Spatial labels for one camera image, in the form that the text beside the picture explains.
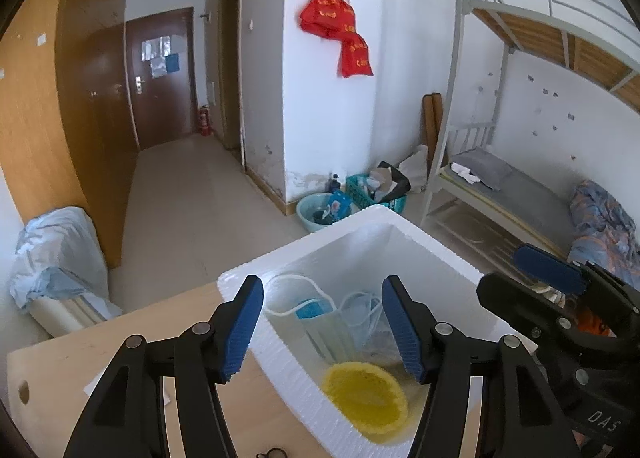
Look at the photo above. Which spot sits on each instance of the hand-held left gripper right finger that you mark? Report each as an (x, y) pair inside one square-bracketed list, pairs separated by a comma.
[(400, 333)]

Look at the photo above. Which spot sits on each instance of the yellow round sponge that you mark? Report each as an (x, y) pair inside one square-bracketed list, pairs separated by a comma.
[(360, 393)]

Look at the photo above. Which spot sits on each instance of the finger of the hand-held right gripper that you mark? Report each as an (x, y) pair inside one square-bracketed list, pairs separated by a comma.
[(515, 300), (550, 268)]

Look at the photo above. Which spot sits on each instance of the red printed bag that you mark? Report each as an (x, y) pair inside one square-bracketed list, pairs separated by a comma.
[(356, 57), (322, 7), (345, 22)]

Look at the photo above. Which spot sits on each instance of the green plastic basket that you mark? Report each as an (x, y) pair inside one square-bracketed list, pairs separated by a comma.
[(357, 188)]

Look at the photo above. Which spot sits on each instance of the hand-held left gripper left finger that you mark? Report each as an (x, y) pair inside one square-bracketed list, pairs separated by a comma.
[(242, 333)]

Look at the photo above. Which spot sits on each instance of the white plastic bag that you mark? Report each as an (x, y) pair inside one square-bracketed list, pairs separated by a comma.
[(415, 167)]

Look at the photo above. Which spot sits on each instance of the dark brown entrance door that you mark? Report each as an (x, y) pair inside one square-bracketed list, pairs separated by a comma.
[(160, 102)]

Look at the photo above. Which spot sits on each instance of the black trash bag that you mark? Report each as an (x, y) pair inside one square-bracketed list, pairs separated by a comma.
[(392, 182)]

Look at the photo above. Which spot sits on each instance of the small white cloth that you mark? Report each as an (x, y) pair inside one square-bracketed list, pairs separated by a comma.
[(465, 172)]

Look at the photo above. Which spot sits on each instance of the wooden side door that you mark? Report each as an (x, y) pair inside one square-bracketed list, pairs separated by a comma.
[(231, 62)]

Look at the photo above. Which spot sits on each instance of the red fire extinguisher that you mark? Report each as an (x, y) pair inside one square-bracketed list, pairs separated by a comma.
[(205, 120)]

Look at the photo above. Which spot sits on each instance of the teal plastic basin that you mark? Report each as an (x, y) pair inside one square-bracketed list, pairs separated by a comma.
[(307, 213)]

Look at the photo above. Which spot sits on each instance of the patterned blue quilt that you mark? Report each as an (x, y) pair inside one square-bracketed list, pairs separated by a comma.
[(600, 223)]

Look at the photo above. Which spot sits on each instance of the blue packet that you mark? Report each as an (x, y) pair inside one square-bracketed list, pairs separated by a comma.
[(341, 203)]

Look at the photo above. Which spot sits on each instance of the white tissue stack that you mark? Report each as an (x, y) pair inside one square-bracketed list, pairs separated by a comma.
[(167, 390)]

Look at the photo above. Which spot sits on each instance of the grey blanket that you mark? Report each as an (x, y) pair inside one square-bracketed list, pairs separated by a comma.
[(487, 165)]

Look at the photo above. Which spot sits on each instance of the leaning wooden board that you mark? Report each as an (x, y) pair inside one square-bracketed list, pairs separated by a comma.
[(432, 127)]

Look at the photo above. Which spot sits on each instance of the white foam box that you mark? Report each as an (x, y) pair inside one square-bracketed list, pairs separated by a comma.
[(350, 233)]

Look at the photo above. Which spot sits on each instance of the white metal bunk bed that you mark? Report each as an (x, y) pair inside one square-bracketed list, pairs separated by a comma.
[(540, 32)]

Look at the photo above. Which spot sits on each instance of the dark bottle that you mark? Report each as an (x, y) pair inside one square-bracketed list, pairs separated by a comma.
[(334, 184)]

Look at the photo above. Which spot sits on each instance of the blue face mask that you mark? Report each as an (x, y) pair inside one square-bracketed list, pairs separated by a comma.
[(312, 310), (330, 338)]

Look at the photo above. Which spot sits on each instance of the light blue cloth cover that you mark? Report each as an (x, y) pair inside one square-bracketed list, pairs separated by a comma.
[(55, 253)]

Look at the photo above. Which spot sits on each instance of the wooden wardrobe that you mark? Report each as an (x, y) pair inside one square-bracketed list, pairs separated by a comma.
[(45, 112)]

